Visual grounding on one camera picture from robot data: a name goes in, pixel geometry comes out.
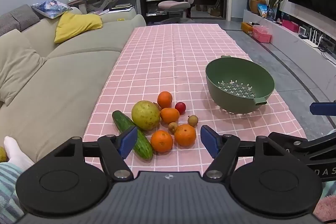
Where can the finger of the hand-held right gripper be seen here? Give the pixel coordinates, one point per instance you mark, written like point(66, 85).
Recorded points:
point(323, 109)

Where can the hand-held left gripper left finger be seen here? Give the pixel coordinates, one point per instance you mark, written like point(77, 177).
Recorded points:
point(128, 141)

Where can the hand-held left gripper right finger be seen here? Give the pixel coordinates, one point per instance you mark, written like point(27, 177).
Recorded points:
point(210, 141)

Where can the green cucumber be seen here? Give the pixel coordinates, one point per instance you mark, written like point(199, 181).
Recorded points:
point(123, 121)

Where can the orange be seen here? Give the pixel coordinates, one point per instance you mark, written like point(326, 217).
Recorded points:
point(164, 99)
point(162, 141)
point(170, 115)
point(185, 135)

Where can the large yellow-green pear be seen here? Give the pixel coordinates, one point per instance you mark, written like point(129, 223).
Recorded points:
point(145, 115)

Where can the small red tomato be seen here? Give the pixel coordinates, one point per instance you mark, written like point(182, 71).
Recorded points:
point(180, 107)

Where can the green colander bowl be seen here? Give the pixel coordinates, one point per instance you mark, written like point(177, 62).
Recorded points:
point(223, 70)

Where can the pink fluffy cloth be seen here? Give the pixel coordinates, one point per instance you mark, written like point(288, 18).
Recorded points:
point(326, 208)

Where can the white router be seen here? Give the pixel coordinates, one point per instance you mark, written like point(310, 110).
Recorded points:
point(313, 41)

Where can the white television cabinet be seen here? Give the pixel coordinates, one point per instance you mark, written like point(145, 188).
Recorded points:
point(291, 43)

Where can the beige sofa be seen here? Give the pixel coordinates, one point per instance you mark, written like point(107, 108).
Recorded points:
point(78, 69)

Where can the red box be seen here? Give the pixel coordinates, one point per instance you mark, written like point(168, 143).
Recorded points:
point(290, 26)

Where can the pink checked tablecloth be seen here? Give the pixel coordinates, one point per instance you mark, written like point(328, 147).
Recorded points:
point(170, 56)

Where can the pink tissue box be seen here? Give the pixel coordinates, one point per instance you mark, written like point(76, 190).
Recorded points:
point(261, 34)

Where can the orange box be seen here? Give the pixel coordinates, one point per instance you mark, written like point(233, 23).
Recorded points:
point(246, 27)

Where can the person's white sock foot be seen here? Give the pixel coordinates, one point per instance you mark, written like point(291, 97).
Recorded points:
point(15, 151)

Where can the blue snack bag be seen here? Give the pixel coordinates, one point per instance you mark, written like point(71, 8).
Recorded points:
point(262, 10)

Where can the gold vase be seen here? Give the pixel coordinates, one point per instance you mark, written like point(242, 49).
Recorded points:
point(256, 2)

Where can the yellow pillow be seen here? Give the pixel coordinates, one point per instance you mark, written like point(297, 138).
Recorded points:
point(76, 26)

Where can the teal striped cloth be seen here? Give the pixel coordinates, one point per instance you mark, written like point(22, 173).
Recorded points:
point(8, 187)

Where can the beige cushion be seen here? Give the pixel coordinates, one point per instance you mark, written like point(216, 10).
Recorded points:
point(18, 64)

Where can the blue printed pillow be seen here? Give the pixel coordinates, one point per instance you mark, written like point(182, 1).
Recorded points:
point(51, 8)

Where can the grey checked cushion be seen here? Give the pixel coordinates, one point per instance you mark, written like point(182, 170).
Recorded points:
point(18, 18)

